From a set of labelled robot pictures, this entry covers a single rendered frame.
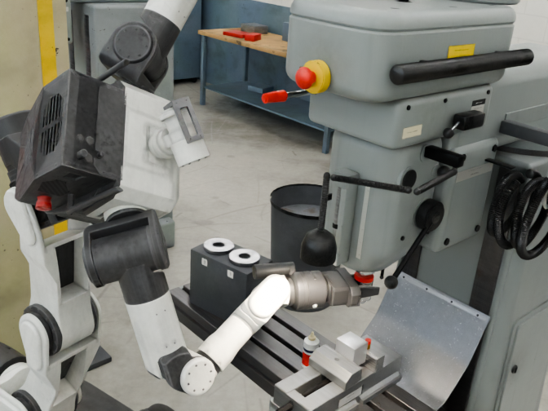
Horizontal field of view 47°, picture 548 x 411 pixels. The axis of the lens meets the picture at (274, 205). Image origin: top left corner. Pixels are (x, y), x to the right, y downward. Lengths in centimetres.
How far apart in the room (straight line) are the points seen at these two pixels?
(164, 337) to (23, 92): 169
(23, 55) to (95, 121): 151
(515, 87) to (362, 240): 51
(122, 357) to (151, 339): 205
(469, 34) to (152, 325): 83
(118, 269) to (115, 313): 243
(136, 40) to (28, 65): 143
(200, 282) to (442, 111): 94
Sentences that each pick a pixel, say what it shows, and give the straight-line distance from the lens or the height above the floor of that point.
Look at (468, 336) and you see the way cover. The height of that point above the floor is 103.
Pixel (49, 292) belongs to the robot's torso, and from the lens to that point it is 169.
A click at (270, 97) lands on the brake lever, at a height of 170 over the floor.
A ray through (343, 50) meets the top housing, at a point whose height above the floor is 182.
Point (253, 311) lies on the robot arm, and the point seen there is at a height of 125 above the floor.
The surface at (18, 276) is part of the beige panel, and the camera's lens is 305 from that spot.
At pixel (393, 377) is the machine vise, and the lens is 175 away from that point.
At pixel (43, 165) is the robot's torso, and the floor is 157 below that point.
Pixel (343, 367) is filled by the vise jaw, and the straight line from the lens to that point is 160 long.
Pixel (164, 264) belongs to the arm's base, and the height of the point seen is 140.
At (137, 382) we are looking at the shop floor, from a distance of 318.
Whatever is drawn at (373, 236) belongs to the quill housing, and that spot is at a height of 142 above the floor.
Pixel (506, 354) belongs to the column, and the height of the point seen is 96.
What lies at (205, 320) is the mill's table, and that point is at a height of 93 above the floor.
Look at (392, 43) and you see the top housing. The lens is 113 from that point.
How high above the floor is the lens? 200
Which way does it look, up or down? 23 degrees down
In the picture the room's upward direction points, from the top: 4 degrees clockwise
